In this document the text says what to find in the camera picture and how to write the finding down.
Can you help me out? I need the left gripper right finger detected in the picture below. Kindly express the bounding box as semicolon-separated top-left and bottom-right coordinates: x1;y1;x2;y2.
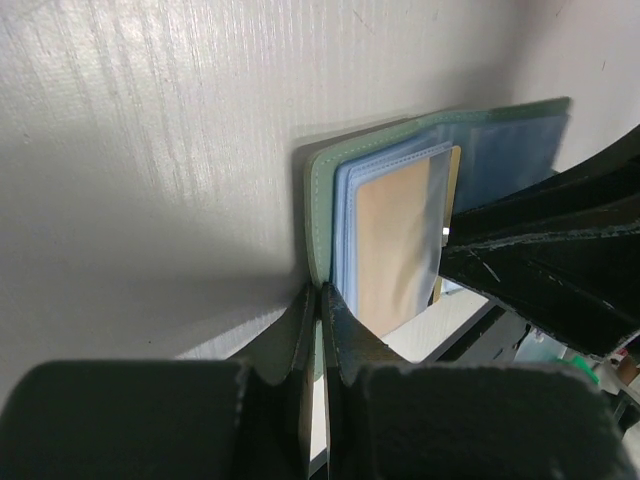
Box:
320;284;638;479

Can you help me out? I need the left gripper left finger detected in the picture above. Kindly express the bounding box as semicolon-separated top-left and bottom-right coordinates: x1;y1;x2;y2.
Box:
1;285;316;479

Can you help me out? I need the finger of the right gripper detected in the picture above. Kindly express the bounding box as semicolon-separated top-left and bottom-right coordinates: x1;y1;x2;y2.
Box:
449;129;639;245
440;195;639;356

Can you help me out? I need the gold VIP card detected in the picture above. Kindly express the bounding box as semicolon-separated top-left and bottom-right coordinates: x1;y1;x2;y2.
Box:
355;146;461;337

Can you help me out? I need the green plastic part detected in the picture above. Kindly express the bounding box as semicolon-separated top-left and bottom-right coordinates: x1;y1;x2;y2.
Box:
569;355;600;385

